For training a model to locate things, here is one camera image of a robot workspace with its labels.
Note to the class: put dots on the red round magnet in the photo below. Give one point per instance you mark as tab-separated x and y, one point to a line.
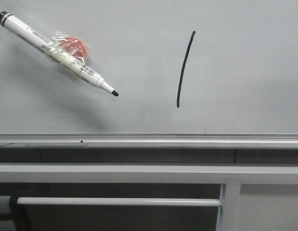
74	46

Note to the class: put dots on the white dry-erase marker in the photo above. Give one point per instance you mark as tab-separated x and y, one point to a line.
54	52

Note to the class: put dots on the whiteboard with aluminium frame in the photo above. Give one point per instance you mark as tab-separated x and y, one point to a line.
189	73

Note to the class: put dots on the black end cap on rail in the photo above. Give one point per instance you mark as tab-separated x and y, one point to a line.
17	214

